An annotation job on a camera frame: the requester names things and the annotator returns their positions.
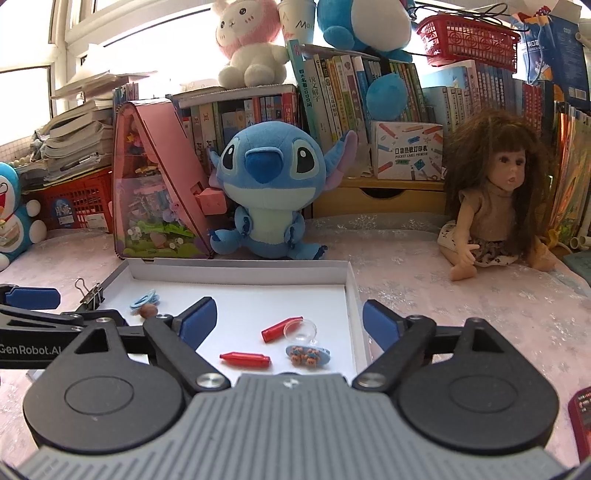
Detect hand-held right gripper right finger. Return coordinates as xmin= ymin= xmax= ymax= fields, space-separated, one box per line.
xmin=352 ymin=299 xmax=513 ymax=393

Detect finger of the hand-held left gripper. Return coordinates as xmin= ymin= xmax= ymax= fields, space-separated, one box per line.
xmin=0 ymin=302 xmax=86 ymax=333
xmin=0 ymin=284 xmax=62 ymax=311

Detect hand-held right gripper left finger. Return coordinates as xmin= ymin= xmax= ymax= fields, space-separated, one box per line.
xmin=60 ymin=296 xmax=232 ymax=393

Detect blue correction tape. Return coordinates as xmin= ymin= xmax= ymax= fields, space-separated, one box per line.
xmin=129 ymin=290 xmax=163 ymax=310

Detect red plastic crayon piece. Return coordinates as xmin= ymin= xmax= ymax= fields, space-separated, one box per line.
xmin=261 ymin=316 xmax=304 ymax=343
xmin=219 ymin=352 xmax=271 ymax=370

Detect white cardboard box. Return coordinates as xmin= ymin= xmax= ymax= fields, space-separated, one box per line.
xmin=76 ymin=258 xmax=372 ymax=384

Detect clear plastic dome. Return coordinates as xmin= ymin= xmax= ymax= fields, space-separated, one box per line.
xmin=284 ymin=318 xmax=319 ymax=347

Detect blue disc with figures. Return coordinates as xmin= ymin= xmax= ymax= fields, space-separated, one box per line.
xmin=285 ymin=344 xmax=331 ymax=368

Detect small black binder clip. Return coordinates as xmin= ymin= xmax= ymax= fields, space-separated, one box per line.
xmin=74 ymin=278 xmax=105 ymax=311

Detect pink snowflake tablecloth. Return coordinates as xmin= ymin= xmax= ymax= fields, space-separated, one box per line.
xmin=0 ymin=217 xmax=591 ymax=462

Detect blue and white cat plush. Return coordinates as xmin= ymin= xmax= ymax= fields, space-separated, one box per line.
xmin=0 ymin=161 xmax=49 ymax=273

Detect red plastic crate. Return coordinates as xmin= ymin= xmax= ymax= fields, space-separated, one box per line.
xmin=32 ymin=168 xmax=116 ymax=234

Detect wooden drawer box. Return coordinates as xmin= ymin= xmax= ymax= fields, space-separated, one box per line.
xmin=311 ymin=175 xmax=448 ymax=220

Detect pink triangular toy box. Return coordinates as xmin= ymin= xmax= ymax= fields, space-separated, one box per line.
xmin=112 ymin=98 xmax=228 ymax=260

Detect blue alien plush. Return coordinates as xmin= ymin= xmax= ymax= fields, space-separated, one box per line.
xmin=208 ymin=122 xmax=358 ymax=260

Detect stack of papers and books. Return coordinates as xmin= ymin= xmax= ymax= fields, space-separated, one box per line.
xmin=23 ymin=44 xmax=158 ymax=185

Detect brown-haired doll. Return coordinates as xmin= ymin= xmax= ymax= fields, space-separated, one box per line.
xmin=436 ymin=109 xmax=559 ymax=282

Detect white box with pencil print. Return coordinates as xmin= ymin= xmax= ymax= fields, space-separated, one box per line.
xmin=370 ymin=120 xmax=445 ymax=181

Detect red rectangular object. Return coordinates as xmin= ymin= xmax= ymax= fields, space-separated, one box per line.
xmin=567 ymin=390 xmax=591 ymax=462

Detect blue plush ball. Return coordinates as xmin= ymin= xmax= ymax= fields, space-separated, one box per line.
xmin=366 ymin=73 xmax=409 ymax=121

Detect row of upright books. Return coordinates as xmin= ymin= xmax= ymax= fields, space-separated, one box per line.
xmin=113 ymin=39 xmax=555 ymax=181

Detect upright glossy picture books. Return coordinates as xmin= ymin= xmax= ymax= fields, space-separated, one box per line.
xmin=547 ymin=102 xmax=591 ymax=250

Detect pink rabbit plush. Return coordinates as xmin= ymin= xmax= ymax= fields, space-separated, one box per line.
xmin=213 ymin=0 xmax=289 ymax=88

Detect red plastic basket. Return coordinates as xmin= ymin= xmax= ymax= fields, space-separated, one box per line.
xmin=416 ymin=13 xmax=520 ymax=72

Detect blue and white penguin plush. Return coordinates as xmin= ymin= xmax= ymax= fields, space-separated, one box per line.
xmin=316 ymin=0 xmax=414 ymax=63

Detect white paper cup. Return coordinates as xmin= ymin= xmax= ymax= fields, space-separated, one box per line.
xmin=278 ymin=0 xmax=317 ymax=46

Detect blue printed packages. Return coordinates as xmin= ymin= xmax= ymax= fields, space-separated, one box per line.
xmin=510 ymin=11 xmax=591 ymax=102

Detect white window frame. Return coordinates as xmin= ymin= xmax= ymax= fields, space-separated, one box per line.
xmin=0 ymin=0 xmax=222 ymax=139

